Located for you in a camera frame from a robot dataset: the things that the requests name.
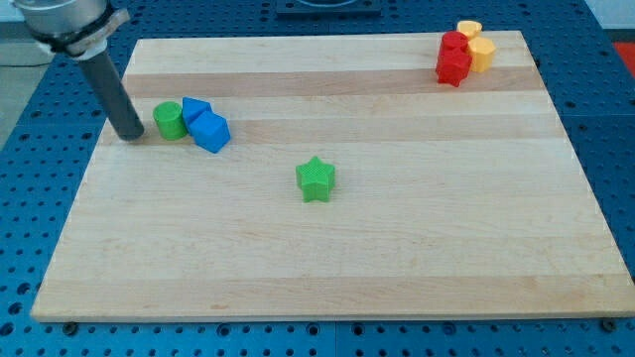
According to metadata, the yellow hexagon block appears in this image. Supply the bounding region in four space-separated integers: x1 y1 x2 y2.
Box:
468 37 496 72

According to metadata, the green cylinder block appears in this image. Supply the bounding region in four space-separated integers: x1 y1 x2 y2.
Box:
153 101 189 141

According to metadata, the yellow heart block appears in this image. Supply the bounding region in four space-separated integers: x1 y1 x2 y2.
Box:
456 20 482 40

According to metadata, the red cylinder block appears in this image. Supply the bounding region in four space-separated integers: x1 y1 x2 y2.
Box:
438 31 469 59

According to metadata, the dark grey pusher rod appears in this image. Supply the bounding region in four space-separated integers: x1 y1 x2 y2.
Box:
78 50 145 141

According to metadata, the green star block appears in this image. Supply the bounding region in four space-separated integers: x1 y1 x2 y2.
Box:
296 157 335 202

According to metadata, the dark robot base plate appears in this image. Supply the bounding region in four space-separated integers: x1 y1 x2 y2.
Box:
275 0 382 17

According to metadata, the blue triangle block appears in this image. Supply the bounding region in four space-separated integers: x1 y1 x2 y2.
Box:
182 96 212 133

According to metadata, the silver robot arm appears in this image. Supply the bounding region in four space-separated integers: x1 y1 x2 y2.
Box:
10 0 130 60

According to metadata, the red star block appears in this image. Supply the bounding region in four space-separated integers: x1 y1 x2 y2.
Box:
436 49 472 87

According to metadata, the wooden board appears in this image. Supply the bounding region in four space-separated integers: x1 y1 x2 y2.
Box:
31 31 634 322

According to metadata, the blue cube block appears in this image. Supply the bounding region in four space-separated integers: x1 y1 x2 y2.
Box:
190 111 231 154

